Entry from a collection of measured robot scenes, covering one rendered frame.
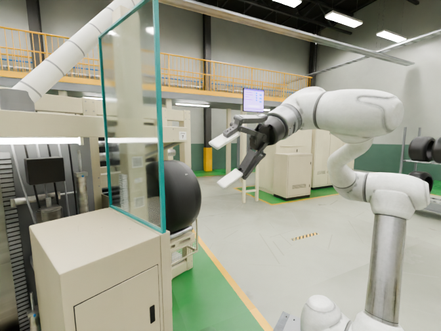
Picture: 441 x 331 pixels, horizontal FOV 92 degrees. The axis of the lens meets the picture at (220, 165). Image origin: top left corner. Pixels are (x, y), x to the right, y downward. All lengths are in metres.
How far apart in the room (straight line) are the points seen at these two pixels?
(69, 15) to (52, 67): 9.97
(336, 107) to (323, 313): 0.80
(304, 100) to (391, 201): 0.58
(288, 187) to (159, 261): 5.23
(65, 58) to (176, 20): 10.60
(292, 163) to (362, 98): 5.43
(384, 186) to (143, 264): 1.00
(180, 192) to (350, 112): 1.26
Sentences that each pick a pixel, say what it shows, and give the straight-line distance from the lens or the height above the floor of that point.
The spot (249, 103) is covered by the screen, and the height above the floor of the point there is 2.52.
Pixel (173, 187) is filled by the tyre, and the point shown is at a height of 1.32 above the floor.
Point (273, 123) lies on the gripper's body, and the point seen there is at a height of 1.71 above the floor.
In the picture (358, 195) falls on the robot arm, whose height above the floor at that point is 1.43.
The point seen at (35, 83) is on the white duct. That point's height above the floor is 2.00.
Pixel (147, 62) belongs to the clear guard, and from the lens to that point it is 1.02.
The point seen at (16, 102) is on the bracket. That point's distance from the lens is 1.70.
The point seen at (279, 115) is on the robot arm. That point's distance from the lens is 0.60.
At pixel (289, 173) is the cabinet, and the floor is 0.74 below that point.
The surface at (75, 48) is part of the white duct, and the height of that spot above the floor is 2.26.
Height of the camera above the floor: 1.67
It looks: 7 degrees down
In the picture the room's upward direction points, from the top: straight up
